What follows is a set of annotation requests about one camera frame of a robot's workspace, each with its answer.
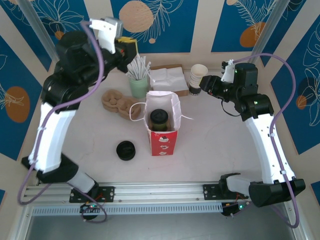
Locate black plastic cup lid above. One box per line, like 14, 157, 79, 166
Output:
149, 108, 169, 125

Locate red white paper bag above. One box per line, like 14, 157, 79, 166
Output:
129, 90, 194, 157

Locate mint green straw holder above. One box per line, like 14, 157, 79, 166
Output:
128, 74, 149, 99

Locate white paper napkins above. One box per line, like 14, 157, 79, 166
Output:
149, 66, 189, 91

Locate stack of white paper cups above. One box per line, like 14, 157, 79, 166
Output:
188, 63, 209, 97

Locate stack of brown cup carriers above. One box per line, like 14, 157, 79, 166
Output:
101, 89, 145, 123

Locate brown cardboard napkin box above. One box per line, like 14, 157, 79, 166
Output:
149, 64, 190, 98

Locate black controller board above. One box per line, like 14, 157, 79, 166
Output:
221, 202, 247, 217
79, 202, 101, 214

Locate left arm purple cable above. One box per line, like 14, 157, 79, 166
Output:
17, 21, 108, 224

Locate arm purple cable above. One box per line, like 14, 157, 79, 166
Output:
231, 52, 301, 229
17, 21, 108, 224

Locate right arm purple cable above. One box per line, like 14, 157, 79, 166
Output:
231, 52, 301, 229

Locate aluminium frame post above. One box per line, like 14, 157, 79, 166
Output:
244, 0, 293, 75
18, 0, 59, 55

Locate aluminium mounting rail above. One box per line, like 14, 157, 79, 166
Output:
23, 181, 292, 204

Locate white slotted cable duct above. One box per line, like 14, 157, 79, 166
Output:
32, 202, 223, 216

